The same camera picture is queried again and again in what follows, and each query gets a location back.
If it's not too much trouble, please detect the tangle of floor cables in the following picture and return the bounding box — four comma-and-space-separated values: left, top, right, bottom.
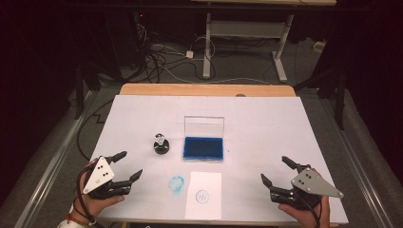
132, 11, 274, 86

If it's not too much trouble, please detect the right hand-held gripper black cable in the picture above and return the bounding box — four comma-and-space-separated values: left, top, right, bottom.
302, 194, 322, 228

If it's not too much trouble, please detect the blue ink smudge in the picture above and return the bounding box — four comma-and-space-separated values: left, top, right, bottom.
167, 175, 185, 195

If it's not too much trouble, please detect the white metal desk frame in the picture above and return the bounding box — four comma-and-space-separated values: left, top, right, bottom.
191, 0, 337, 84

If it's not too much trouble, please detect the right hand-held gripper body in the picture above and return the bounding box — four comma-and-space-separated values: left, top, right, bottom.
270, 167, 345, 211

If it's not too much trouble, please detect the hand-held gripper black cable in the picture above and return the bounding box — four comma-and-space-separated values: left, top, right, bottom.
72, 164, 103, 228
302, 194, 322, 228

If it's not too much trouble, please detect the black metal stand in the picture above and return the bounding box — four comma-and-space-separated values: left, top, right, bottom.
294, 0, 351, 131
73, 12, 125, 121

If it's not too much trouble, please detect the black round stamp cap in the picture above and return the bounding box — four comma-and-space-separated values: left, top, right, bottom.
153, 140, 171, 156

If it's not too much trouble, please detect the white paper sheet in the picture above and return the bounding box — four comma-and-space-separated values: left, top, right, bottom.
183, 171, 223, 221

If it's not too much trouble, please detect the left hand-held gripper black cable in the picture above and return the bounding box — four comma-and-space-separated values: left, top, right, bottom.
72, 164, 103, 228

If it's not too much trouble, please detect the aluminium floor rail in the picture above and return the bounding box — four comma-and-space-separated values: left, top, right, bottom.
319, 97, 394, 228
13, 90, 97, 228

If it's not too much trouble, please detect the blue ink pad clear case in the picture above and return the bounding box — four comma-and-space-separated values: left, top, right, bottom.
182, 115, 225, 163

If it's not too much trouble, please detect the person's right hand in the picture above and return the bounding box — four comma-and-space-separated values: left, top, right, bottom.
278, 168, 333, 228

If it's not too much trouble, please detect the white table cover board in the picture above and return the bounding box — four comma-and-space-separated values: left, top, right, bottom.
67, 94, 350, 226

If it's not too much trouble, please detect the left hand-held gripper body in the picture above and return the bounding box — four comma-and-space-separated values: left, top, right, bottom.
83, 155, 132, 200

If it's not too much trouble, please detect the white box on floor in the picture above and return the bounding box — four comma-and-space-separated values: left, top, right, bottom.
313, 40, 328, 54

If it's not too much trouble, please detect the black floor cable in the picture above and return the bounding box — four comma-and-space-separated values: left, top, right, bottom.
76, 99, 115, 162

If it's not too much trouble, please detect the red bracelet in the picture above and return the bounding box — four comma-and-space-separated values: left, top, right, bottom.
65, 213, 96, 227

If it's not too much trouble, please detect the person's left hand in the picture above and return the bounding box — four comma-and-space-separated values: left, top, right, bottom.
71, 158, 125, 223

